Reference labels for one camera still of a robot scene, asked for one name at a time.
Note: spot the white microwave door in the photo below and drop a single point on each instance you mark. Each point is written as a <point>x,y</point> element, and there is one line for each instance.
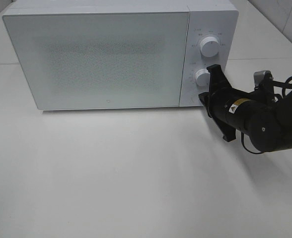
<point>101,61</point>

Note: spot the white microwave oven body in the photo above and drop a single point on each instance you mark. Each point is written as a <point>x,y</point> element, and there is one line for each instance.
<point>206,18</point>

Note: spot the white timer knob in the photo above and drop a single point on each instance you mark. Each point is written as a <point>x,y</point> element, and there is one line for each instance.
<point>202,77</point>

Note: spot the white upper power knob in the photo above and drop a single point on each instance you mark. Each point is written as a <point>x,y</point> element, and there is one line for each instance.
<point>209,46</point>

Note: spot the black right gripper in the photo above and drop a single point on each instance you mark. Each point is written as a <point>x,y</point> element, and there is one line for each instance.
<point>219,102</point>

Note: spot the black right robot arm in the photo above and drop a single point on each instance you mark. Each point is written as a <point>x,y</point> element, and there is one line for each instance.
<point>264,115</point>

